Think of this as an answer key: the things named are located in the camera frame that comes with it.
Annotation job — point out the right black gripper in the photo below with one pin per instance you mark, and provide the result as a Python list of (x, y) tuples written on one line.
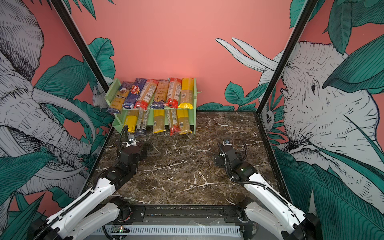
[(221, 164)]

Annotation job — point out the blue yellow spaghetti bag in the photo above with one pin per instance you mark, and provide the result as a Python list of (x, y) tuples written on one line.
[(122, 93)]

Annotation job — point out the yellow label spaghetti bag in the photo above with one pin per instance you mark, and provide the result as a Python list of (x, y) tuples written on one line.
[(131, 120)]

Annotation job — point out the right black frame post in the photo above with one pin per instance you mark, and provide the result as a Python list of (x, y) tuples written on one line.
[(295, 36)]

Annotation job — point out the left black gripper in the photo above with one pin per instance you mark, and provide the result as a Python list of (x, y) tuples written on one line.
[(142, 154)]

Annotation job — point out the dark blue pasta box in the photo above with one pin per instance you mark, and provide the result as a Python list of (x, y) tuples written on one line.
[(134, 93)]

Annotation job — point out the black frame post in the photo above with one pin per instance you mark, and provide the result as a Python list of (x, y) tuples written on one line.
[(73, 30), (295, 36)]

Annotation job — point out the clear white label spaghetti bag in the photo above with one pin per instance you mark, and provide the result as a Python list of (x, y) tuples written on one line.
[(141, 127)]

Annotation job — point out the yellow spaghetti bag long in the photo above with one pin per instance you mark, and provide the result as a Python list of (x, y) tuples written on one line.
[(187, 94)]

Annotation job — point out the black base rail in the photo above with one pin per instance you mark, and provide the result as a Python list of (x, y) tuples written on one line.
[(228, 213)]

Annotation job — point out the green two-tier shelf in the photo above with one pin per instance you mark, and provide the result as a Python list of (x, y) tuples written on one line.
[(119, 121)]

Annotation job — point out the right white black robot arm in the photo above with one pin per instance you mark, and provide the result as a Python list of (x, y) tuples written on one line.
[(276, 214)]

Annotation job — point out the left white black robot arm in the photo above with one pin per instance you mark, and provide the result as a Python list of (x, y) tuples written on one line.
[(82, 217)]

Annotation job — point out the red spaghetti bag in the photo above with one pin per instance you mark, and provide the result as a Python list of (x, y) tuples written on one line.
[(173, 122), (174, 90), (146, 94)]

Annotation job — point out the left black frame post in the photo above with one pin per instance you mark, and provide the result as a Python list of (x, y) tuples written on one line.
[(73, 30)]

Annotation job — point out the blue-end yellow spaghetti bag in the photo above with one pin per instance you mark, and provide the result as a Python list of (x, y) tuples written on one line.
[(160, 96)]

